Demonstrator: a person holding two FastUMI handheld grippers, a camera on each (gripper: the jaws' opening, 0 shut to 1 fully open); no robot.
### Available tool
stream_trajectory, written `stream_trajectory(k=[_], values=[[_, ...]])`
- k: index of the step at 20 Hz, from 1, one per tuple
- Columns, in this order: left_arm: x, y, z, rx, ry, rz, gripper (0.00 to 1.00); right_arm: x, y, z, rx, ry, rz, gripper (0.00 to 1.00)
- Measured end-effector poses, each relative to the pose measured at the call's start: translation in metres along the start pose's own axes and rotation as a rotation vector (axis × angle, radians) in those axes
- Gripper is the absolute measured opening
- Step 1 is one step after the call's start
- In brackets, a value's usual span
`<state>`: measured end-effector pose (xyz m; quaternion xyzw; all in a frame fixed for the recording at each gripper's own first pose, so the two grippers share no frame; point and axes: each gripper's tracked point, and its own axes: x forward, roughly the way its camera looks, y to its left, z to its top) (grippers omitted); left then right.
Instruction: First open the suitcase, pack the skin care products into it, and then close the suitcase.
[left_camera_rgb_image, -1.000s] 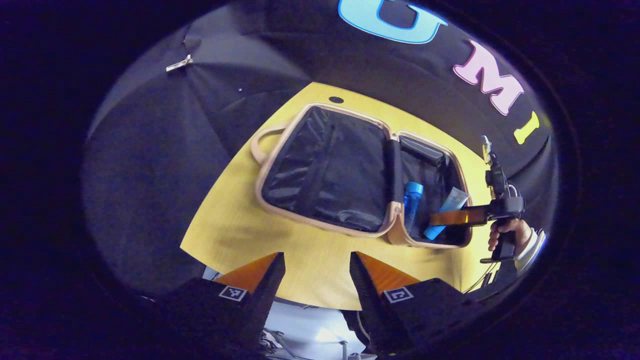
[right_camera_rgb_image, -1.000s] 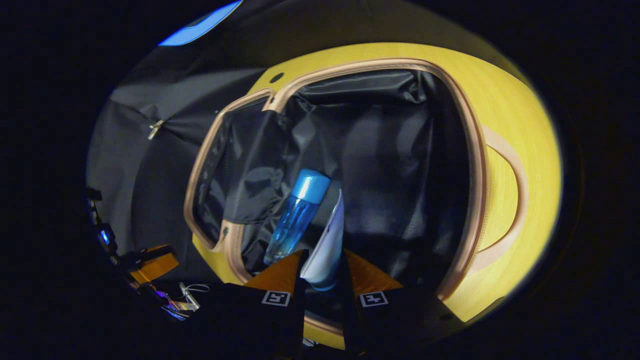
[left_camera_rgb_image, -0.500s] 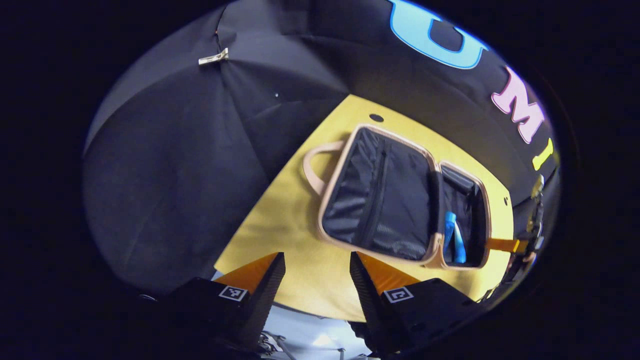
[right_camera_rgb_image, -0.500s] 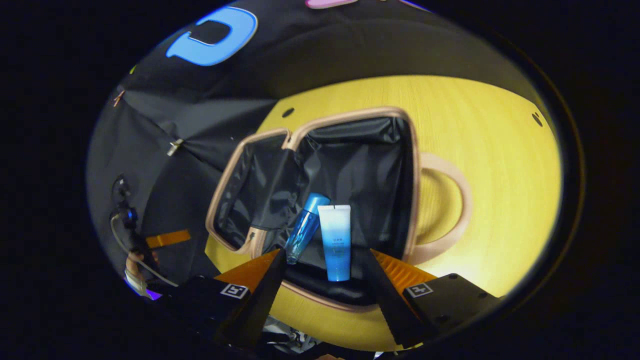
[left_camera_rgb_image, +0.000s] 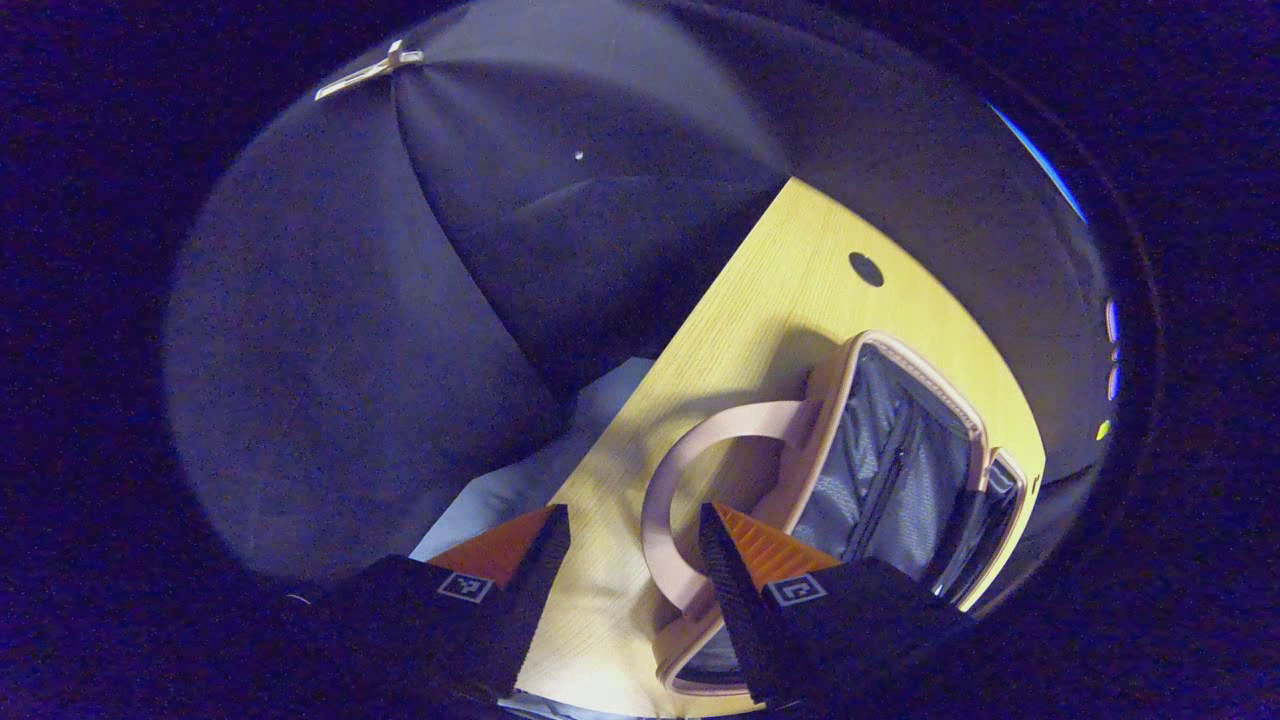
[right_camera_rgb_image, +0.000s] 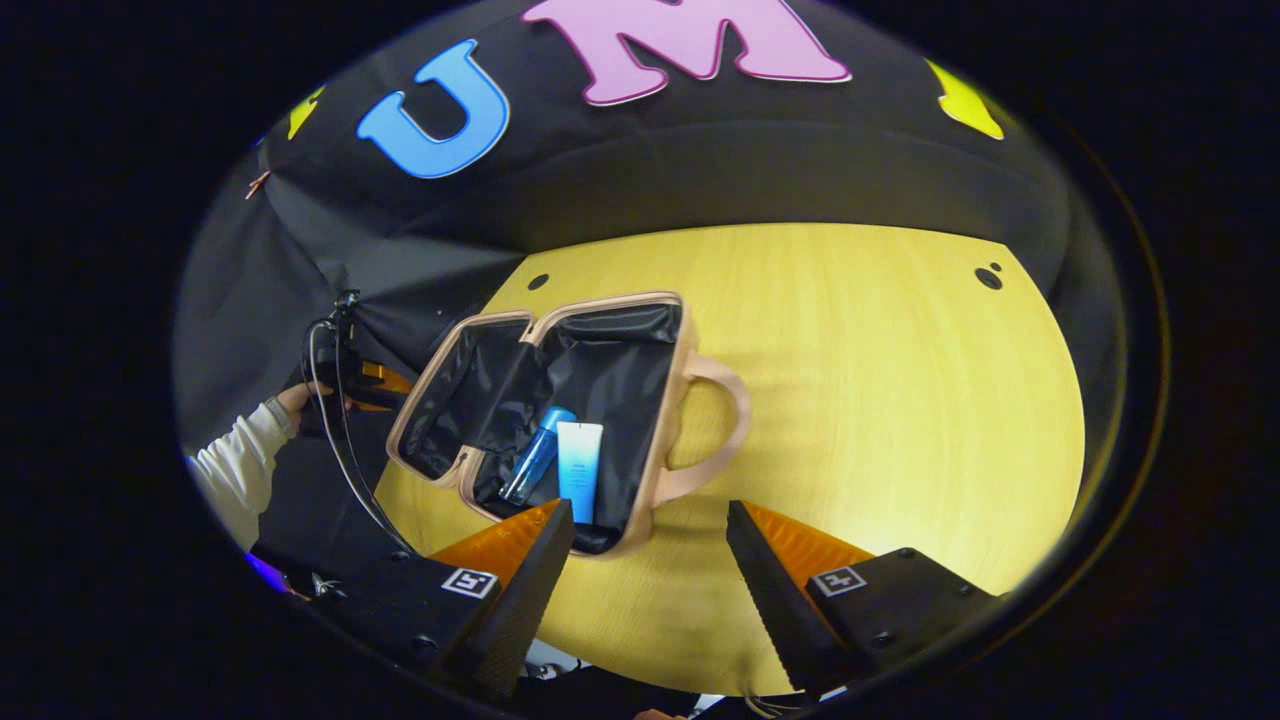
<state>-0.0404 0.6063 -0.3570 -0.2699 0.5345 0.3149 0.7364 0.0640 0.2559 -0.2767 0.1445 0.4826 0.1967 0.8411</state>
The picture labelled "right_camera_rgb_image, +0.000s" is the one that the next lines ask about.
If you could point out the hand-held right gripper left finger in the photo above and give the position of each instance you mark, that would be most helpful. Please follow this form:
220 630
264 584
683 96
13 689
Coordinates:
520 600

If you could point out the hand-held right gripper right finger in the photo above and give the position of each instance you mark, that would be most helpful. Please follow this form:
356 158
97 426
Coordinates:
775 600

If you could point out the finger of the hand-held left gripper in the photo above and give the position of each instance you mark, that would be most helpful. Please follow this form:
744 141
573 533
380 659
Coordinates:
385 382

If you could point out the person's dark clothing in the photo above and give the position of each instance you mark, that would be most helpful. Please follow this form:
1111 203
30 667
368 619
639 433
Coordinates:
600 695

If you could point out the black backdrop cloth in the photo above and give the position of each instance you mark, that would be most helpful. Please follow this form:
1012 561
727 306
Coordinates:
620 170

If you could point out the white and blue tube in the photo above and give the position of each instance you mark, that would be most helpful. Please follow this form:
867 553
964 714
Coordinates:
580 470

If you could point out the blue skin care bottle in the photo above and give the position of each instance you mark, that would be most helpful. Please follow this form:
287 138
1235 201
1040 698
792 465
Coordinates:
540 450

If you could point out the pink suitcase with black lining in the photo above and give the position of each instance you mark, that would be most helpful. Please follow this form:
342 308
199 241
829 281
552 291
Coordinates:
610 360

